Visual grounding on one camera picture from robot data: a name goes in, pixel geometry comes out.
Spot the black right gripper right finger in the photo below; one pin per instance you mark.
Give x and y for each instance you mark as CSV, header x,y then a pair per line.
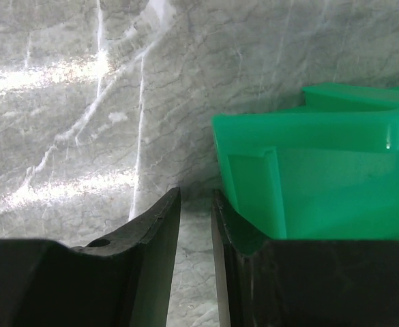
x,y
268,282

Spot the green compartment bin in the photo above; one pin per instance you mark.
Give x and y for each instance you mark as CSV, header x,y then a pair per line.
x,y
328,169

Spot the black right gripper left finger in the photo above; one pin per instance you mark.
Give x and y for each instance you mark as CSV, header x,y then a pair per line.
x,y
120,279

